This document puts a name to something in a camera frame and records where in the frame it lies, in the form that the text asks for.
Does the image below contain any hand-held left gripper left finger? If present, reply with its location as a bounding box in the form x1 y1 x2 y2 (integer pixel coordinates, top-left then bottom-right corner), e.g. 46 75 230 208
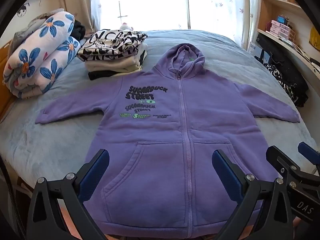
25 149 110 240

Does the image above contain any wooden headboard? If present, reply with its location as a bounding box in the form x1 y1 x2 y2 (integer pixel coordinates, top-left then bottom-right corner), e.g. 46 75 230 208
0 40 15 120

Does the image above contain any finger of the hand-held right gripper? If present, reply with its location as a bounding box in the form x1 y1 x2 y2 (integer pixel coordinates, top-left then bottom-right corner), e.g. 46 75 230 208
298 142 320 175
266 146 304 180

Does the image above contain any wooden bookshelf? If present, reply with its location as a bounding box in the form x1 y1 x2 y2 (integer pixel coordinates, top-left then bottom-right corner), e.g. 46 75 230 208
257 0 320 85

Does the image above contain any yellow cloth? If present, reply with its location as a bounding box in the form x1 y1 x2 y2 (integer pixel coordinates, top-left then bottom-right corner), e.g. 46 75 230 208
309 26 320 47

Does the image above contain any grey cloth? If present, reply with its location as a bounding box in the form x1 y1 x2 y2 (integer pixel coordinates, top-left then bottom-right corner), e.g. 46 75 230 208
12 9 65 45

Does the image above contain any black bag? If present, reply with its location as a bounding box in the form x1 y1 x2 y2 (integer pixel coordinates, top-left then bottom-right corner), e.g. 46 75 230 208
255 33 309 108

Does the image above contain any sheer white curtain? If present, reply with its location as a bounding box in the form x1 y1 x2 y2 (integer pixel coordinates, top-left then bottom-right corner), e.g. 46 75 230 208
90 0 262 48

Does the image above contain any dark clothes pile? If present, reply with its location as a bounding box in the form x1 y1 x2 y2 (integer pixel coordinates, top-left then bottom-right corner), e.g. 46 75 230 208
72 20 87 42

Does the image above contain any blue white box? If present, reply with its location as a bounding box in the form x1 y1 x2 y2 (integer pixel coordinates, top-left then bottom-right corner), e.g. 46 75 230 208
247 40 265 63

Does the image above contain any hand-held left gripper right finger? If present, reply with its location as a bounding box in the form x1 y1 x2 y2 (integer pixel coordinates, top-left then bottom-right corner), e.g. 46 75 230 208
212 149 293 240

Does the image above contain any beige curtain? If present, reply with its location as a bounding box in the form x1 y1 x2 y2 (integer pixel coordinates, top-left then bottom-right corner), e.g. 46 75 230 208
56 0 94 34

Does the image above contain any purple zip hoodie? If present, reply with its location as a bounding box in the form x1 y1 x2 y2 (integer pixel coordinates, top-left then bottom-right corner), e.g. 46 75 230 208
35 43 300 238

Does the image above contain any black white patterned cloth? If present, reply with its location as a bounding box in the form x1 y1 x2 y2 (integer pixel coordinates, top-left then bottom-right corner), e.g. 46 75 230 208
264 64 300 105

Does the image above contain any face wall sticker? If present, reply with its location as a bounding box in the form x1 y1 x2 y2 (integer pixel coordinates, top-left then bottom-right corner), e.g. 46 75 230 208
16 4 30 18

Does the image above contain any grey bed blanket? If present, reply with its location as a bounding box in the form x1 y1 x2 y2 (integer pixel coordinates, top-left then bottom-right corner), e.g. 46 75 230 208
0 29 318 198

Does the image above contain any blue floral fleece blanket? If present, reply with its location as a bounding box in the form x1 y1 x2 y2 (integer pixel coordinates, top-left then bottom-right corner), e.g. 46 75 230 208
3 14 81 99

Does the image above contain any black white printed folded garment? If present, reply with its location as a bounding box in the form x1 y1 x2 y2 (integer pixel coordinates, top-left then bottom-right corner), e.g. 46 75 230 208
77 29 148 63

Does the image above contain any stack of pink boxes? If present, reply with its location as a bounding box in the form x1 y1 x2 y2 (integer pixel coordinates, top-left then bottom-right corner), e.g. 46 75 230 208
265 19 292 38

